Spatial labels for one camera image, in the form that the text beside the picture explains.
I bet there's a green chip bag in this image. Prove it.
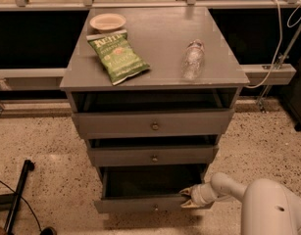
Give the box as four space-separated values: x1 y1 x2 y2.
86 29 150 85

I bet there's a grey middle drawer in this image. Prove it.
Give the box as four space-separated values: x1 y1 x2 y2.
87 145 219 166

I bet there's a grey drawer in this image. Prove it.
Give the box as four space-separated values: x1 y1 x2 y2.
72 110 233 139
95 164 208 213
87 145 219 166

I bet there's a grey wooden drawer cabinet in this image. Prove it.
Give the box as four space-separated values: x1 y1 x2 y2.
60 6 251 194

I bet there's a clear plastic water bottle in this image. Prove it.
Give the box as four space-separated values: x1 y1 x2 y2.
182 39 205 80

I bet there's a beige paper bowl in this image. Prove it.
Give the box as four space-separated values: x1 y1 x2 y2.
89 14 126 31

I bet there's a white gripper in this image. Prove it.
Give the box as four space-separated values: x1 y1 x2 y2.
179 183 218 209

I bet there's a grey bottom drawer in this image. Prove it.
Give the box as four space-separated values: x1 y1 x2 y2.
95 164 208 213

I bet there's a black round foot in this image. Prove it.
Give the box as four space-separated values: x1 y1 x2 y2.
40 227 57 235

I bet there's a thin black cable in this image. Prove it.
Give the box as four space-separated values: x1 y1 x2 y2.
0 175 43 232

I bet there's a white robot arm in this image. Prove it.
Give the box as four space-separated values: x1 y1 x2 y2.
180 172 301 235

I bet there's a metal railing frame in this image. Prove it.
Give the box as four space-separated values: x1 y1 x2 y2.
0 0 301 119

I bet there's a grey top drawer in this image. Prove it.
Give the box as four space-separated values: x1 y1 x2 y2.
72 110 233 139

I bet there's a dark cabinet at right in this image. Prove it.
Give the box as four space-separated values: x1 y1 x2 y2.
283 57 301 131

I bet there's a white cable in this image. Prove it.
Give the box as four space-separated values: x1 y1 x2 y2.
244 0 301 90

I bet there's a black stand leg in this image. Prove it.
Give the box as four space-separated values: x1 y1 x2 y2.
0 160 34 235

